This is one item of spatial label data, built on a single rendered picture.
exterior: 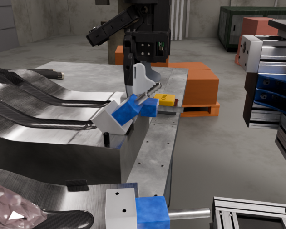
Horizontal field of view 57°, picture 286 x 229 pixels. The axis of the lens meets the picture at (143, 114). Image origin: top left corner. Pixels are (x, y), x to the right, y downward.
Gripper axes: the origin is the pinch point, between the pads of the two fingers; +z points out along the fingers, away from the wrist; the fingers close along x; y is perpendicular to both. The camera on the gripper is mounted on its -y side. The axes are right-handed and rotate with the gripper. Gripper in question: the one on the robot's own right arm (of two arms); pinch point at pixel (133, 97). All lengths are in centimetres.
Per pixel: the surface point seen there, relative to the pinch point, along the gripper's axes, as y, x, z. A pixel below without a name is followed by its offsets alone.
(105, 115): -1.5, -13.4, -1.5
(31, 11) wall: -415, 596, 16
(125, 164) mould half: 2.2, -14.6, 7.1
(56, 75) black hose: -41, 40, 9
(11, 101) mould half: -24.2, -7.6, 0.1
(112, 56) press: -110, 319, 62
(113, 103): -1.2, -9.7, -2.2
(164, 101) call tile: 4.5, 17.9, 7.3
